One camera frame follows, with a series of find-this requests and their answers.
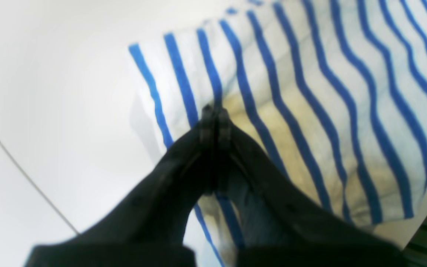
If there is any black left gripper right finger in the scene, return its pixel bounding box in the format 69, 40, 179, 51
215, 108, 408, 267

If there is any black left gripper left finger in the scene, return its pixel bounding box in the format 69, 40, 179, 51
25, 106, 218, 267

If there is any blue white striped T-shirt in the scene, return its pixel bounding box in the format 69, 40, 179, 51
128, 0, 427, 267

